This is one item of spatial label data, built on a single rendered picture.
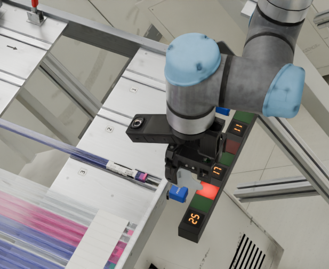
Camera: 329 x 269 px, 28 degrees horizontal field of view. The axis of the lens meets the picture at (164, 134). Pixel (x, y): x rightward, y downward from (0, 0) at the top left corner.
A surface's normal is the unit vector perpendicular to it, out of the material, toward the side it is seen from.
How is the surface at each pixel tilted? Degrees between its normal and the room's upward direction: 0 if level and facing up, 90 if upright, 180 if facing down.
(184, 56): 43
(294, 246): 0
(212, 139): 90
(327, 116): 90
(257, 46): 19
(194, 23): 90
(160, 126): 14
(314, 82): 90
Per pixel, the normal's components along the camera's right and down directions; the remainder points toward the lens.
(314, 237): -0.63, -0.65
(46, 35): -0.02, -0.58
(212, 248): 0.71, -0.14
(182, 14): -0.42, 0.75
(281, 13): -0.31, 0.66
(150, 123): -0.47, -0.64
